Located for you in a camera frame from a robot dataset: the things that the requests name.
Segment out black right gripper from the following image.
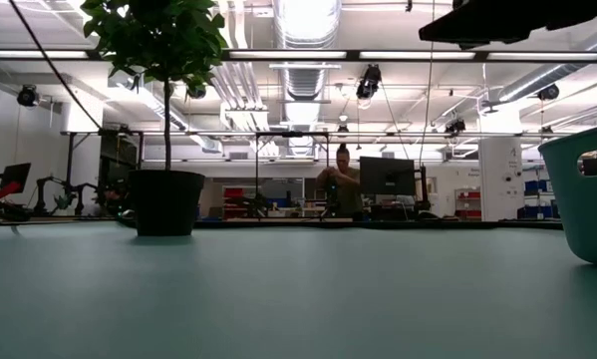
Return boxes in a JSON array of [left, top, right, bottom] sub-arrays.
[[418, 0, 597, 51]]

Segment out white building pillar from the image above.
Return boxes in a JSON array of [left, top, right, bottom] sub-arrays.
[[477, 107, 526, 223]]

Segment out black computer monitor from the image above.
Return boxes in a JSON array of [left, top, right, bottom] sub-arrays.
[[359, 156, 418, 197]]

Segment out red storage bins shelf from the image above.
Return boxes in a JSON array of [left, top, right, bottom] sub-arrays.
[[453, 187, 483, 221], [221, 185, 247, 219]]

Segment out blue storage bins shelf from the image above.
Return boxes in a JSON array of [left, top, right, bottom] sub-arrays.
[[517, 179, 562, 221]]

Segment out person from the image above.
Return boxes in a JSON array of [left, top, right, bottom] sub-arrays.
[[313, 143, 365, 222]]

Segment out teal plastic bin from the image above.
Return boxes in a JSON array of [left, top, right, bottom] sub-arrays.
[[537, 122, 597, 269]]

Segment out green leafy potted tree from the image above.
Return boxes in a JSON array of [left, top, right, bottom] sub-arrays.
[[80, 0, 229, 174]]

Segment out black plant pot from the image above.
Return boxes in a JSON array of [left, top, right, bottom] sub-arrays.
[[128, 169, 206, 238]]

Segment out black background cabinet panel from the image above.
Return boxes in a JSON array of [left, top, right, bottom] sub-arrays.
[[97, 129, 146, 218]]

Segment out black background robot arms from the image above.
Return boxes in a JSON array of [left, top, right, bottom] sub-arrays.
[[32, 175, 100, 217]]

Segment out red and black robot station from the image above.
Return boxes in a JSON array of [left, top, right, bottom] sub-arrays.
[[0, 162, 33, 222]]

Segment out thin black hanging cable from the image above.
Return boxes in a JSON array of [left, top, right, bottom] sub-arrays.
[[417, 42, 437, 169]]

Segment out black hanging cable reel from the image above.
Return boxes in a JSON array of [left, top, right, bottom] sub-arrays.
[[355, 63, 384, 102], [535, 83, 561, 103], [16, 83, 41, 109]]

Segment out silver ceiling air duct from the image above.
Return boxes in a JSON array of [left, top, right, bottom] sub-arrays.
[[272, 0, 343, 157]]

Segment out black overhead light bar frame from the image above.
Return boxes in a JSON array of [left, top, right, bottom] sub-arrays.
[[0, 48, 597, 65]]

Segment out black background table frame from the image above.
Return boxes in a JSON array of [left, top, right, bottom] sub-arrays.
[[254, 131, 331, 221]]

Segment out black diagonal frame brace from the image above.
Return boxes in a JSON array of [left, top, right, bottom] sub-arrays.
[[7, 0, 104, 131]]

